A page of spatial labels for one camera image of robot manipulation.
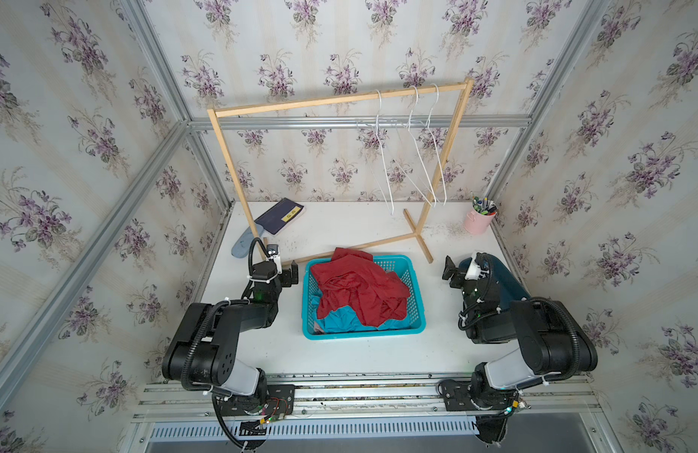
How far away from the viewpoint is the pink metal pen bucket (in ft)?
3.46

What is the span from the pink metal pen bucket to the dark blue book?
683mm

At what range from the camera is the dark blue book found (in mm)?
1132
